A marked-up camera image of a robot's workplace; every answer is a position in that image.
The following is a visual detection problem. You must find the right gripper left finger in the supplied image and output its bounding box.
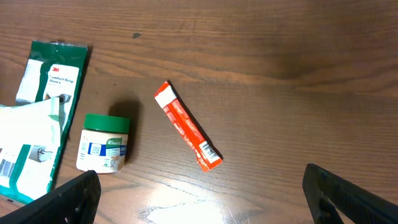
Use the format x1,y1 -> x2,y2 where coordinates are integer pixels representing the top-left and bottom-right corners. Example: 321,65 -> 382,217
1,170 -> 101,224

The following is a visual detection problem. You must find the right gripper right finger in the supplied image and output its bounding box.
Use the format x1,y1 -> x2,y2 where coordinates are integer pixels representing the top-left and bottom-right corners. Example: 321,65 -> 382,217
302,164 -> 397,224

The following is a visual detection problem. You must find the green lid jar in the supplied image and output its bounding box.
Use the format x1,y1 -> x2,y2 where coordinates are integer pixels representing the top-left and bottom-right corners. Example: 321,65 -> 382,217
76,113 -> 131,174

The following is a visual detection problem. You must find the green 3M gloves package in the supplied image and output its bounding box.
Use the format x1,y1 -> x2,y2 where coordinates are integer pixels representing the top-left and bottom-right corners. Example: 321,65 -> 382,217
1,41 -> 88,204

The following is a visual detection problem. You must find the red instant coffee stick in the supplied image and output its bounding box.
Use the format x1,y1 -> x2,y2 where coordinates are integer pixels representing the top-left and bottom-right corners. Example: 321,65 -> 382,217
154,81 -> 223,172

